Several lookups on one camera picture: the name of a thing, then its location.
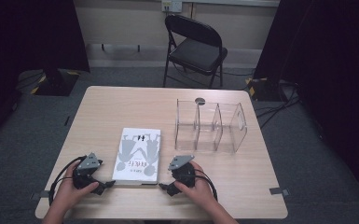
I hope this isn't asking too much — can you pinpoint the black folding chair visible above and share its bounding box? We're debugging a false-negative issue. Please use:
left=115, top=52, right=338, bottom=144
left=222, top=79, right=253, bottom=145
left=162, top=13, right=228, bottom=90

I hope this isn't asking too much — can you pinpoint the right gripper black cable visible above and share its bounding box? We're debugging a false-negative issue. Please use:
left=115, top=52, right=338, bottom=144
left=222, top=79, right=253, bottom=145
left=195, top=167, right=219, bottom=202

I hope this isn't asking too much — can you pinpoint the grey tape strip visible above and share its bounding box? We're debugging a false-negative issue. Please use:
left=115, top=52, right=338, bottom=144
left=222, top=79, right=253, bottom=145
left=269, top=187, right=291, bottom=197
left=31, top=189, right=51, bottom=201

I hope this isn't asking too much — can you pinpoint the clear acrylic book rack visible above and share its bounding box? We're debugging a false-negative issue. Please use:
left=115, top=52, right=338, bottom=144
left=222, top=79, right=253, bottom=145
left=174, top=98, right=249, bottom=154

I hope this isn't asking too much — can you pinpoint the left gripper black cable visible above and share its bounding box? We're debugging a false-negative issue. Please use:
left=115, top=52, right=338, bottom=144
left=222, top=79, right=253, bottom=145
left=48, top=155, right=88, bottom=207

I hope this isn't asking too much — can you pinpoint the person's left hand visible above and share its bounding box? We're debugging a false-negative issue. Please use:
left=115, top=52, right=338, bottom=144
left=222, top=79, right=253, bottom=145
left=53, top=160, right=101, bottom=213

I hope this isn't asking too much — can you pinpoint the white book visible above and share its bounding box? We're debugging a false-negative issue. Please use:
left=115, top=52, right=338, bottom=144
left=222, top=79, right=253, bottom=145
left=111, top=127, right=162, bottom=187

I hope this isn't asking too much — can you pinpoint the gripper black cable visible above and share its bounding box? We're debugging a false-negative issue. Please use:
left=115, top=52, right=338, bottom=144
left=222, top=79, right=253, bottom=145
left=195, top=167, right=219, bottom=202
left=48, top=155, right=88, bottom=207

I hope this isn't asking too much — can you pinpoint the black curtain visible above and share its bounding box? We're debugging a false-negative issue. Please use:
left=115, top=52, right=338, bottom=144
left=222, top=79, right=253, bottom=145
left=253, top=0, right=359, bottom=200
left=0, top=0, right=91, bottom=147

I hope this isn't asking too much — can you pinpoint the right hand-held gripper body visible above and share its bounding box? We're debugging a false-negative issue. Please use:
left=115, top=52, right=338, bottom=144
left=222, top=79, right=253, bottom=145
left=167, top=154, right=197, bottom=189

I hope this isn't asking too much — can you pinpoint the black stand base yellow tape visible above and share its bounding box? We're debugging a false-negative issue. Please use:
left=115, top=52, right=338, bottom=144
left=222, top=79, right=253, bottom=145
left=245, top=77, right=283, bottom=102
left=31, top=66, right=81, bottom=97

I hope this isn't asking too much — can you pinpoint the white wall outlet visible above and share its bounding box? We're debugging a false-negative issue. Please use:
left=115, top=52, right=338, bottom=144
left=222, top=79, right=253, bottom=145
left=161, top=0, right=184, bottom=13

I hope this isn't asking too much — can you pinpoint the grey wall cable trunking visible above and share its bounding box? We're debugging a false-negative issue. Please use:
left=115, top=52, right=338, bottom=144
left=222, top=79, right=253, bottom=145
left=85, top=42, right=264, bottom=69

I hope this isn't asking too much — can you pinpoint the person's right hand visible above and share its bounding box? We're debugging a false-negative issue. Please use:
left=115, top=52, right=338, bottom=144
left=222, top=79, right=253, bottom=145
left=173, top=160, right=219, bottom=213

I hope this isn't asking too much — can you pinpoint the thin black floor cable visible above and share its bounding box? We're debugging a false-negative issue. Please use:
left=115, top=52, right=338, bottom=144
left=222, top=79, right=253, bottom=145
left=222, top=70, right=255, bottom=77

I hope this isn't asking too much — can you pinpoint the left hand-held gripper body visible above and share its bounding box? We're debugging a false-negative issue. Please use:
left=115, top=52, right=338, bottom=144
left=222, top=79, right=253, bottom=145
left=72, top=152, right=104, bottom=190

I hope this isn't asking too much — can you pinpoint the black floor cables bundle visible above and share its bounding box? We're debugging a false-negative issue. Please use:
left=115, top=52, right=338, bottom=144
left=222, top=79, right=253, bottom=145
left=255, top=80, right=302, bottom=130

